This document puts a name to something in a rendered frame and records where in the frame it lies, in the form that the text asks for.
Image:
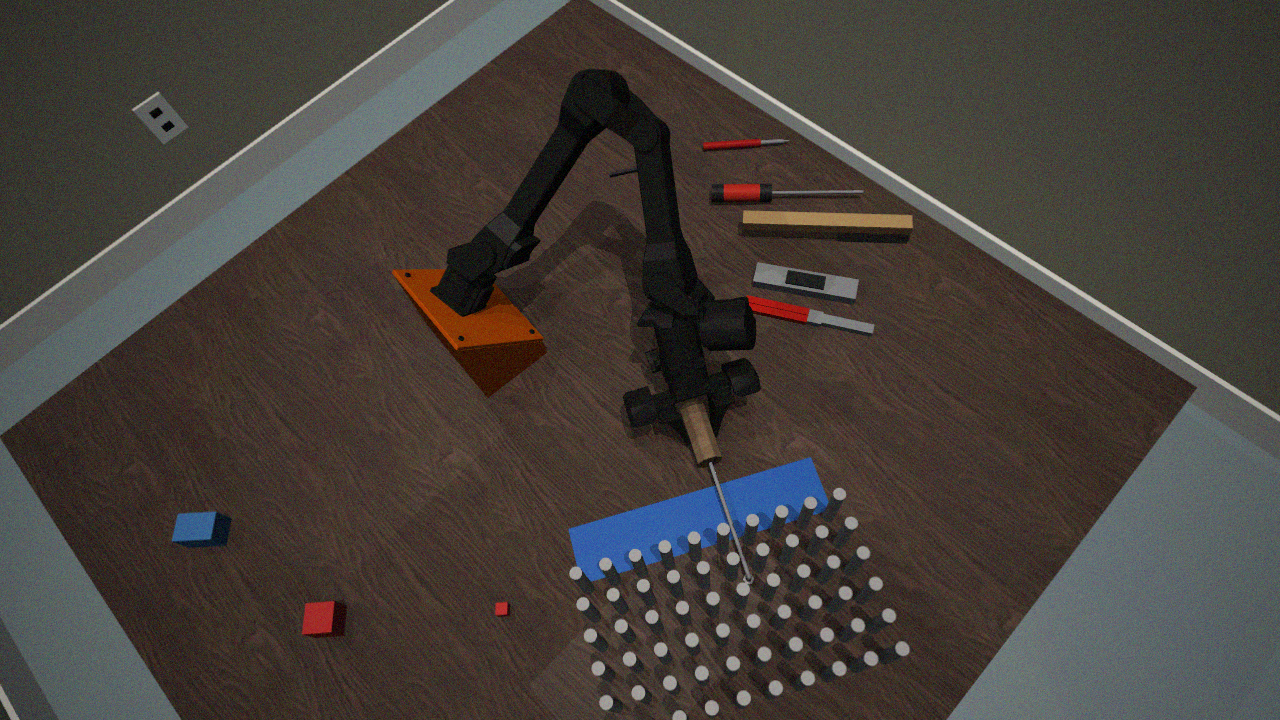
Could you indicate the blue flat strip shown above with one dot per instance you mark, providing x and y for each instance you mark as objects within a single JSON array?
[{"x": 700, "y": 511}]

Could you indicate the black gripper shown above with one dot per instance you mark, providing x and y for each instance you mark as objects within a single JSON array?
[{"x": 687, "y": 379}]

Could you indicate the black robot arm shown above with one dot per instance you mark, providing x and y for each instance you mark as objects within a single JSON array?
[{"x": 597, "y": 99}]

